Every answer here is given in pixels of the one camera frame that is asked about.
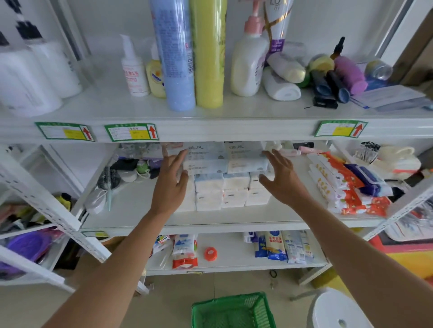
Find person's left hand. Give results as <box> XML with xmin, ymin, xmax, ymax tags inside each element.
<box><xmin>150</xmin><ymin>146</ymin><xmax>189</xmax><ymax>217</ymax></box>

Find person's right hand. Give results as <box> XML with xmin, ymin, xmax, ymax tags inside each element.
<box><xmin>259</xmin><ymin>149</ymin><xmax>312</xmax><ymax>209</ymax></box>

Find person's right forearm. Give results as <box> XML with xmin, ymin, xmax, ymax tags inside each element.
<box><xmin>294</xmin><ymin>199</ymin><xmax>433</xmax><ymax>328</ymax></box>

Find person's left forearm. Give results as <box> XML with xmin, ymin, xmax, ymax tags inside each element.
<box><xmin>43</xmin><ymin>209</ymin><xmax>178</xmax><ymax>328</ymax></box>

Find light blue tissue pack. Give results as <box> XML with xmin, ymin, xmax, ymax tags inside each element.
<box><xmin>225</xmin><ymin>141</ymin><xmax>270</xmax><ymax>175</ymax></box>
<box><xmin>181</xmin><ymin>141</ymin><xmax>229</xmax><ymax>176</ymax></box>

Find stack of white tissue packets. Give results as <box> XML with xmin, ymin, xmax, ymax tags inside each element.
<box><xmin>175</xmin><ymin>170</ymin><xmax>275</xmax><ymax>213</ymax></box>

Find black cloth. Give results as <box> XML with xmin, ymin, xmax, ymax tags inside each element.
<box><xmin>111</xmin><ymin>158</ymin><xmax>139</xmax><ymax>171</ymax></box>

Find row of blue white packets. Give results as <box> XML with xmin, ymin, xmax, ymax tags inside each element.
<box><xmin>243</xmin><ymin>230</ymin><xmax>314</xmax><ymax>265</ymax></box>

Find pile of orange white packets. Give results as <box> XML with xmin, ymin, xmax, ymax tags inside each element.
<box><xmin>306</xmin><ymin>152</ymin><xmax>392</xmax><ymax>217</ymax></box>

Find red and white packet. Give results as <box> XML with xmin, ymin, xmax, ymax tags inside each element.
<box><xmin>171</xmin><ymin>234</ymin><xmax>199</xmax><ymax>269</ymax></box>

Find green shelf price label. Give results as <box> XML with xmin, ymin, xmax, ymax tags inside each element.
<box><xmin>104</xmin><ymin>123</ymin><xmax>159</xmax><ymax>143</ymax></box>
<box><xmin>314</xmin><ymin>120</ymin><xmax>368</xmax><ymax>138</ymax></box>
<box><xmin>35</xmin><ymin>122</ymin><xmax>96</xmax><ymax>142</ymax></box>

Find white metal shelf unit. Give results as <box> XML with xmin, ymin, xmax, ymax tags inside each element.
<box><xmin>0</xmin><ymin>0</ymin><xmax>433</xmax><ymax>296</ymax></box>

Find clear plastic bag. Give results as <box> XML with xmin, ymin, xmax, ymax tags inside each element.
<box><xmin>148</xmin><ymin>235</ymin><xmax>174</xmax><ymax>270</ymax></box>

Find white round case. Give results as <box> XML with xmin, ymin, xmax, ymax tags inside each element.
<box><xmin>84</xmin><ymin>188</ymin><xmax>108</xmax><ymax>215</ymax></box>

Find white bottle with grey band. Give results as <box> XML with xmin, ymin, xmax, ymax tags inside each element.
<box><xmin>262</xmin><ymin>66</ymin><xmax>302</xmax><ymax>101</ymax></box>

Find small black box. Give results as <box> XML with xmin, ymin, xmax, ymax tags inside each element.
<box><xmin>313</xmin><ymin>96</ymin><xmax>339</xmax><ymax>109</ymax></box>

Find dark blue wipes pack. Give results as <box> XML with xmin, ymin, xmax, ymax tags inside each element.
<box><xmin>344</xmin><ymin>163</ymin><xmax>394</xmax><ymax>197</ymax></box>

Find small yellow lotion bottle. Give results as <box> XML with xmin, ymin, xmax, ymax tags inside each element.
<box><xmin>145</xmin><ymin>42</ymin><xmax>166</xmax><ymax>99</ymax></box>

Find box of black binder clips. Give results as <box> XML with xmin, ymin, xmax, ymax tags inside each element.
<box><xmin>355</xmin><ymin>141</ymin><xmax>382</xmax><ymax>165</ymax></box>

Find dark blue tube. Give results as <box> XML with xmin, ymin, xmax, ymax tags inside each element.
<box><xmin>326</xmin><ymin>70</ymin><xmax>351</xmax><ymax>104</ymax></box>
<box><xmin>310</xmin><ymin>69</ymin><xmax>334</xmax><ymax>99</ymax></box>

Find white bottle with cream cap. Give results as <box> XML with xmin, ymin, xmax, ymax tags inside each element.
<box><xmin>267</xmin><ymin>51</ymin><xmax>307</xmax><ymax>84</ymax></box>

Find small white spray bottle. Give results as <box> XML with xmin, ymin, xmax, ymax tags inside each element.
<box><xmin>120</xmin><ymin>34</ymin><xmax>150</xmax><ymax>98</ymax></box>

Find white bottle with pink pump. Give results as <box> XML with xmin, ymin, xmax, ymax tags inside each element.
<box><xmin>231</xmin><ymin>0</ymin><xmax>270</xmax><ymax>98</ymax></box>

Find tall blue spray can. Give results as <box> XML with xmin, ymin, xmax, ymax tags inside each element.
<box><xmin>149</xmin><ymin>0</ymin><xmax>196</xmax><ymax>112</ymax></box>

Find tall yellow-green spray can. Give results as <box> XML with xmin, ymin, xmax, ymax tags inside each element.
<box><xmin>189</xmin><ymin>0</ymin><xmax>228</xmax><ymax>109</ymax></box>

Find yellow round sponge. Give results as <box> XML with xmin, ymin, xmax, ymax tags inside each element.
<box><xmin>308</xmin><ymin>54</ymin><xmax>335</xmax><ymax>73</ymax></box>

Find green plastic shopping basket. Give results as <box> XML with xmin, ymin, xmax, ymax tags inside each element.
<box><xmin>191</xmin><ymin>292</ymin><xmax>277</xmax><ymax>328</ymax></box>

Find cream mesh bath sponge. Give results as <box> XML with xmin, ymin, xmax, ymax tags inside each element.
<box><xmin>371</xmin><ymin>146</ymin><xmax>422</xmax><ymax>180</ymax></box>

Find purple hair roller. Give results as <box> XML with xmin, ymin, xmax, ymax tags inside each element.
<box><xmin>334</xmin><ymin>56</ymin><xmax>369</xmax><ymax>96</ymax></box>

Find white round stool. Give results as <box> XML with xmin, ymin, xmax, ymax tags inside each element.
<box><xmin>306</xmin><ymin>287</ymin><xmax>375</xmax><ymax>328</ymax></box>

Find white perforated side rack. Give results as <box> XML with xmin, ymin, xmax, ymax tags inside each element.
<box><xmin>0</xmin><ymin>145</ymin><xmax>112</xmax><ymax>294</ymax></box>

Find flat white and blue packet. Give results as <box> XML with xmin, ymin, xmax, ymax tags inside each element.
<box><xmin>350</xmin><ymin>84</ymin><xmax>428</xmax><ymax>113</ymax></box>

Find dark dropper bottle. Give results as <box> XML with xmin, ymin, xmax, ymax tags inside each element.
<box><xmin>330</xmin><ymin>36</ymin><xmax>346</xmax><ymax>60</ymax></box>

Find white and purple tube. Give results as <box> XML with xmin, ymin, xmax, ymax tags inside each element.
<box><xmin>263</xmin><ymin>0</ymin><xmax>294</xmax><ymax>63</ymax></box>

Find red and yellow mat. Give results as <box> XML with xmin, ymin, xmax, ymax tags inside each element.
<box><xmin>368</xmin><ymin>232</ymin><xmax>433</xmax><ymax>282</ymax></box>

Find silver metal can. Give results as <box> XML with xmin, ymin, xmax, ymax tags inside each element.
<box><xmin>364</xmin><ymin>59</ymin><xmax>394</xmax><ymax>81</ymax></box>

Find purple plastic basin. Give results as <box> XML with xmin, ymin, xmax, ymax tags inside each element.
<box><xmin>0</xmin><ymin>231</ymin><xmax>52</xmax><ymax>275</ymax></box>

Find large white pump bottle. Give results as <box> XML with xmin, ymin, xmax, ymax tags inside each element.
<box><xmin>0</xmin><ymin>31</ymin><xmax>63</xmax><ymax>118</ymax></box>
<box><xmin>5</xmin><ymin>0</ymin><xmax>83</xmax><ymax>99</ymax></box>

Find black hairbrush with teal handle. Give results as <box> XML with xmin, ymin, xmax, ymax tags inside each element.
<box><xmin>97</xmin><ymin>166</ymin><xmax>122</xmax><ymax>212</ymax></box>

